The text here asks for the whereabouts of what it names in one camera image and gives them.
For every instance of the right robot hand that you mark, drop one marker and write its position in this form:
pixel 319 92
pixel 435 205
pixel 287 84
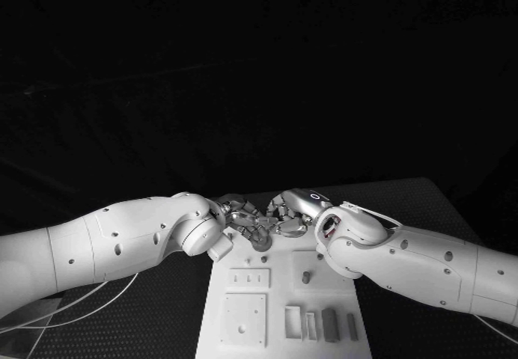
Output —
pixel 303 202

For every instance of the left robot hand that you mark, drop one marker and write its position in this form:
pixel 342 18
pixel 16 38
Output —
pixel 246 217

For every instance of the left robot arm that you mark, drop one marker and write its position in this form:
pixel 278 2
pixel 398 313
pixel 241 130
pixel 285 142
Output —
pixel 121 238

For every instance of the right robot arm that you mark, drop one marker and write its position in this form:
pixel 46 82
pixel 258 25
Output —
pixel 424 266

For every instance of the white task board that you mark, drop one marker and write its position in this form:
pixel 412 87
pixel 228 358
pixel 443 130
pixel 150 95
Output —
pixel 278 294

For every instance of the grey gear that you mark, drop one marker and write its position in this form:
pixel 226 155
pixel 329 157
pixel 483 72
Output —
pixel 261 247

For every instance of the grey short cylinder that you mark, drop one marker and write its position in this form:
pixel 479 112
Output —
pixel 306 277

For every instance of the grey long block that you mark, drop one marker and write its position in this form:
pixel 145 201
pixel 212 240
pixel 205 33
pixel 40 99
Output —
pixel 329 326

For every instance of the grey thin block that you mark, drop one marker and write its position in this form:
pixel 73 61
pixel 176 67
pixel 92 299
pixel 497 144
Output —
pixel 352 328

